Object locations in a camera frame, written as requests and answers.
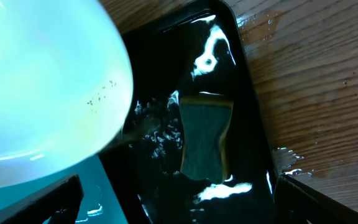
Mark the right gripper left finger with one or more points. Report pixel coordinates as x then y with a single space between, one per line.
57 203

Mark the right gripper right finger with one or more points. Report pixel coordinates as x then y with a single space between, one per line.
299 203

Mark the green yellow sponge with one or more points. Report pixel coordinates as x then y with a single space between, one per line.
206 120

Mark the white plate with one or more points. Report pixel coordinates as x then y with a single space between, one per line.
66 85

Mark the teal plastic tray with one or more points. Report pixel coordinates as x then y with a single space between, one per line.
99 205

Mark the black plastic tray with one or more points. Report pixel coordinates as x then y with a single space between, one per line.
194 50

